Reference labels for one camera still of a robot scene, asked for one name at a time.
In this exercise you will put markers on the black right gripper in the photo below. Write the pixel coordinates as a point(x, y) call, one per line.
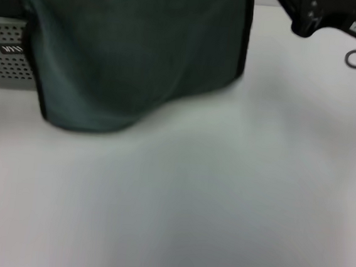
point(331, 12)

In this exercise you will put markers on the grey-green perforated storage box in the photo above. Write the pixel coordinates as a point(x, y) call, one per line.
point(4, 66)

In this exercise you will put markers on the dark green towel yellow backing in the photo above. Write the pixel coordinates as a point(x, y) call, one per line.
point(135, 56)

